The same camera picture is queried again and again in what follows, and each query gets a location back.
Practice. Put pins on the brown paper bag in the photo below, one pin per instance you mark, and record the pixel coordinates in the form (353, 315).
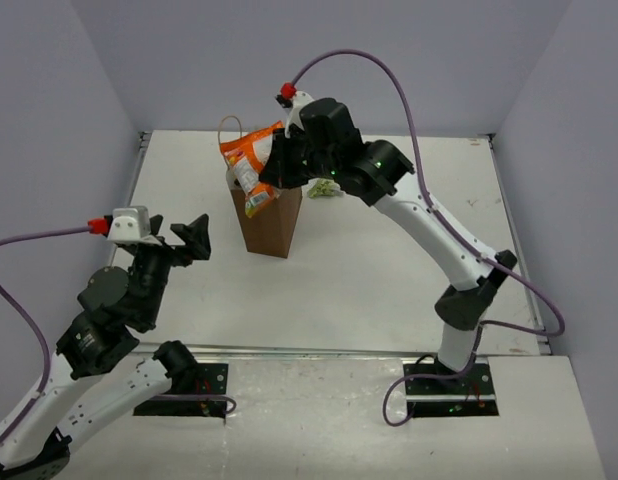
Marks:
(271, 231)

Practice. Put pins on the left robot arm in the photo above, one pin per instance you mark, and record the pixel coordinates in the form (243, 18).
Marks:
(52, 421)

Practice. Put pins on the orange Reese's packet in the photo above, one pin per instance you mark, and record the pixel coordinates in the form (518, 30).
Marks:
(246, 158)

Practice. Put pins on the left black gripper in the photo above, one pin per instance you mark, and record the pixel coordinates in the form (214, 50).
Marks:
(174, 248)

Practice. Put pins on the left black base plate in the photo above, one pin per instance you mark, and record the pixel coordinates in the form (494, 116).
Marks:
(209, 379)

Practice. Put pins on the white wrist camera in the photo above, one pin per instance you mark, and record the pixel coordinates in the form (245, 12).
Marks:
(292, 101)
(130, 225)

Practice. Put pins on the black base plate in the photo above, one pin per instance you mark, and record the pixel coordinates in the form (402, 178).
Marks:
(471, 396)
(209, 379)

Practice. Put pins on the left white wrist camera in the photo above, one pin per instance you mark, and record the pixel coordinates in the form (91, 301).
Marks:
(130, 225)

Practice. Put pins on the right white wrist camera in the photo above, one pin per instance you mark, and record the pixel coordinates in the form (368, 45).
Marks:
(292, 101)

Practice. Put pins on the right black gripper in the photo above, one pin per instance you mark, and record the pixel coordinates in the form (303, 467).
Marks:
(277, 169)

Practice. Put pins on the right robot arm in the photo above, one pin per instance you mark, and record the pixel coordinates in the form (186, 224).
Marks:
(320, 141)

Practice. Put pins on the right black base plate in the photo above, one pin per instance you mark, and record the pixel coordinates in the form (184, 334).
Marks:
(471, 396)

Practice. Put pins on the green candy packet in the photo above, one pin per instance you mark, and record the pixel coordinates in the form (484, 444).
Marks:
(324, 188)

